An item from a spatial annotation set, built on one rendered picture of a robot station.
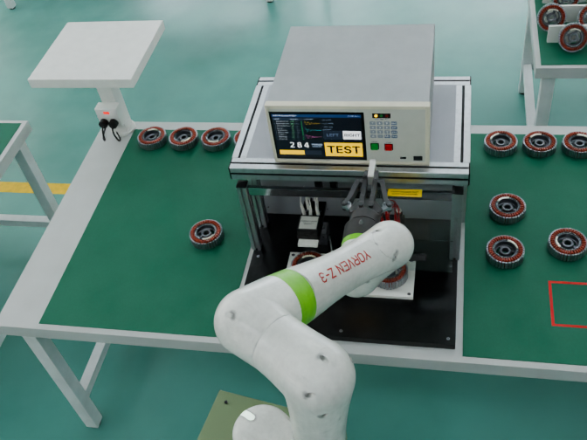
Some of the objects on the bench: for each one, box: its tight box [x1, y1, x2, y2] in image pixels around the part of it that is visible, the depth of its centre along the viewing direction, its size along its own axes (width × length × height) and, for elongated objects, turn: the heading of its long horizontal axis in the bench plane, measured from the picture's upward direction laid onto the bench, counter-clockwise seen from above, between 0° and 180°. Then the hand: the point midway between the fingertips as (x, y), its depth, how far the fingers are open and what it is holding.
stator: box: [189, 219, 224, 250], centre depth 237 cm, size 11×11×4 cm
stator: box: [547, 228, 587, 262], centre depth 214 cm, size 11×11×4 cm
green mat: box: [38, 129, 252, 338], centre depth 247 cm, size 94×61×1 cm, turn 177°
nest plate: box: [364, 270, 415, 299], centre depth 214 cm, size 15×15×1 cm
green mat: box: [463, 134, 587, 366], centre depth 220 cm, size 94×61×1 cm, turn 177°
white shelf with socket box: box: [28, 20, 165, 141], centre depth 259 cm, size 35×37×46 cm
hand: (371, 171), depth 187 cm, fingers closed
